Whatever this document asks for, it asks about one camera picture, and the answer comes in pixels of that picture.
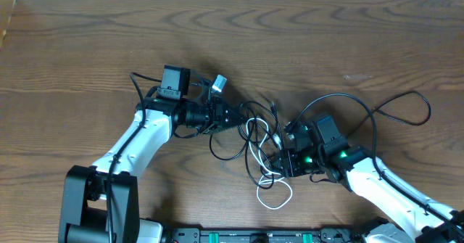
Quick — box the white USB cable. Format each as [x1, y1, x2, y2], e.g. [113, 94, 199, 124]
[244, 118, 294, 210]

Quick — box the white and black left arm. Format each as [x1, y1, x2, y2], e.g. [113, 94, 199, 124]
[58, 96, 246, 242]

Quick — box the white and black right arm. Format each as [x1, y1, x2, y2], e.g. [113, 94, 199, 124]
[270, 114, 463, 242]

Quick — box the brown cardboard panel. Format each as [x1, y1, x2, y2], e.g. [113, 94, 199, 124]
[0, 0, 16, 46]

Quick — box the black right camera cable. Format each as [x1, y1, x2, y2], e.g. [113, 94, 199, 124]
[284, 92, 464, 226]

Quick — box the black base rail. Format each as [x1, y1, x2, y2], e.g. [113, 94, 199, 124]
[137, 217, 407, 243]

